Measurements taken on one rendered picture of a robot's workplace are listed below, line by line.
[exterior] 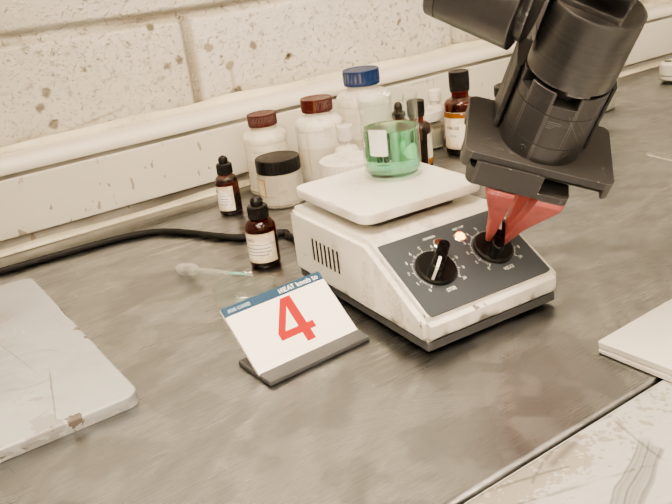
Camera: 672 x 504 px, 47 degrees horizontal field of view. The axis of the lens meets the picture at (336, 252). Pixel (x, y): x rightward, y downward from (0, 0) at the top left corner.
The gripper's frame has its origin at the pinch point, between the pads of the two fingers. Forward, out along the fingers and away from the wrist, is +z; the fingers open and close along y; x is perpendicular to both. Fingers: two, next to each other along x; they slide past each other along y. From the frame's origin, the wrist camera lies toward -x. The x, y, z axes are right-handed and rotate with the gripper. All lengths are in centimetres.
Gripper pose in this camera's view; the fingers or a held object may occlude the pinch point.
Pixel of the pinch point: (498, 230)
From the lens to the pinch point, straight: 61.3
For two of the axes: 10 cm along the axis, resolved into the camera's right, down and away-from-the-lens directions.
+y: -9.7, -2.4, 0.1
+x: -1.8, 7.0, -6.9
